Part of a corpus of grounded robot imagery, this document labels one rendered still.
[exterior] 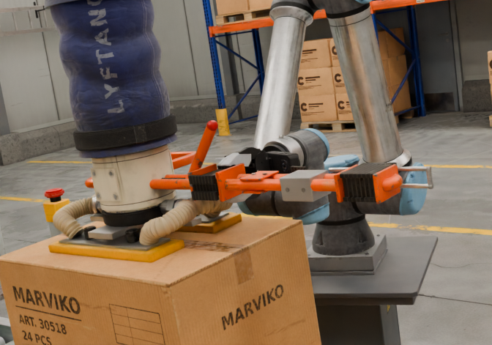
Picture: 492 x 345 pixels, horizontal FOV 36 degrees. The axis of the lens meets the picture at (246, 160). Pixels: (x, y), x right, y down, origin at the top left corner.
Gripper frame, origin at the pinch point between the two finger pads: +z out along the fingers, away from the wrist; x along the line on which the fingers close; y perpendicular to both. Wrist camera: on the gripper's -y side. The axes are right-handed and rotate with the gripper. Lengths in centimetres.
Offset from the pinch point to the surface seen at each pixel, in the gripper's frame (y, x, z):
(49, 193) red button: 119, -17, -46
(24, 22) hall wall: 905, 93, -647
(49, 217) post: 121, -25, -46
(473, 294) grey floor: 48, -119, -238
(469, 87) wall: 270, -84, -844
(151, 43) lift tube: 17.8, 29.2, -3.0
